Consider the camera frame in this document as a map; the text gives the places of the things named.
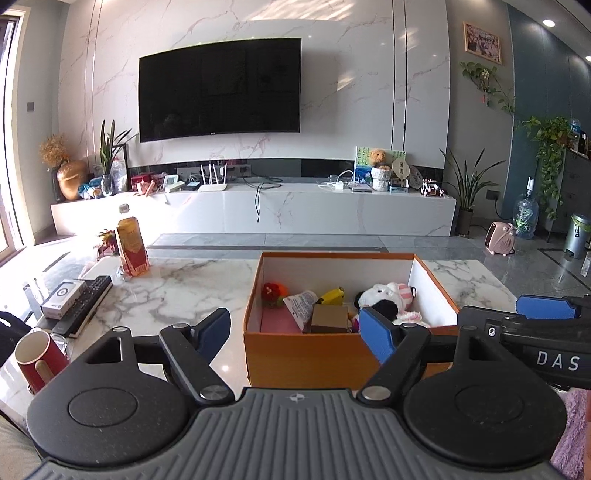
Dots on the small white box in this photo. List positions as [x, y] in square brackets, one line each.
[62, 297]

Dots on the orange drink bottle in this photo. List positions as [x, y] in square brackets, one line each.
[131, 249]

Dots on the white marble television console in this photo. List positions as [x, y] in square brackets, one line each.
[323, 207]

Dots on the yellow case with clip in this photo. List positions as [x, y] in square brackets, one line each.
[332, 296]

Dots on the pink space heater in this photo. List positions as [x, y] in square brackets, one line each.
[499, 239]

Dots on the wooden framed picture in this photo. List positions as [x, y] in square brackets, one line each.
[482, 43]

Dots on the round decorative plate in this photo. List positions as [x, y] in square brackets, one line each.
[415, 177]

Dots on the tall potted floor plant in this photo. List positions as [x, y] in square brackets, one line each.
[466, 189]

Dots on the white lotion tube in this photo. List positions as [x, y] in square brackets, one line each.
[300, 307]

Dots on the green blue painting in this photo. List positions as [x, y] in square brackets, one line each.
[361, 164]

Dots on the round wooden sign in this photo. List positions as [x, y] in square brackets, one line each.
[400, 168]

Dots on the white knitted pot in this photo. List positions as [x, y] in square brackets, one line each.
[381, 179]

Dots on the white router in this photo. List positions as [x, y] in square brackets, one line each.
[213, 186]

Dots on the cream crochet bunny doll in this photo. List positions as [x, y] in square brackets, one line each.
[413, 318]

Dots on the hanging vine plant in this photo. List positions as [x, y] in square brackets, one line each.
[489, 87]

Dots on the black white cow figurines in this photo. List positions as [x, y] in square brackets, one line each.
[433, 189]

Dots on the dark wall socket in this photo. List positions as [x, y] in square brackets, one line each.
[493, 194]

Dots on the dried flower bunch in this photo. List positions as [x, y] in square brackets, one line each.
[54, 150]

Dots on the blue water jug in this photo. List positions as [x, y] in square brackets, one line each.
[526, 214]

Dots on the black remote control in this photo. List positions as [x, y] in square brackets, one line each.
[90, 302]

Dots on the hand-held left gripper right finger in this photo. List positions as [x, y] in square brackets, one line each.
[379, 334]

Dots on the dark grey cabinet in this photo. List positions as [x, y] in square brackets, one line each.
[579, 184]

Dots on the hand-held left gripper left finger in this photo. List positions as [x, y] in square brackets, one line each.
[213, 330]

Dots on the white plush black pink ears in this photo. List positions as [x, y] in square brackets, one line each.
[383, 295]

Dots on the trailing ivy plant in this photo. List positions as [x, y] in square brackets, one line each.
[551, 152]

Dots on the red mug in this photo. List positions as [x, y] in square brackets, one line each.
[39, 357]

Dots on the small tan teddy bear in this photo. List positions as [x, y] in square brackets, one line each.
[378, 158]

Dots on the purple fleece garment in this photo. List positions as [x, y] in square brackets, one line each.
[570, 434]

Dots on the brown bear plush sailor outfit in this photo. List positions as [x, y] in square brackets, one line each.
[273, 293]

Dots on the black wall television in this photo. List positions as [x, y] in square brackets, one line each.
[221, 87]

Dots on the green plant in glass vase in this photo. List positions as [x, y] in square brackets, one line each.
[110, 157]

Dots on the white desk display device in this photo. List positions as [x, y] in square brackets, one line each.
[174, 183]

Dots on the orange cardboard box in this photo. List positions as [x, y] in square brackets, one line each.
[314, 360]

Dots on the red gift box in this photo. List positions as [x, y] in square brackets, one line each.
[147, 182]

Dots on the silver pedal trash can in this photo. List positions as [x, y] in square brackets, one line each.
[577, 237]

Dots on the gold round vase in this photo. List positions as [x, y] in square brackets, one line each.
[73, 181]

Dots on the small gold box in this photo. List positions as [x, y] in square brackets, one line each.
[328, 319]

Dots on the small red table decoration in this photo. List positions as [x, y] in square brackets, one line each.
[107, 242]

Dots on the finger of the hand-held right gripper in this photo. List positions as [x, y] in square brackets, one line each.
[545, 307]
[480, 323]

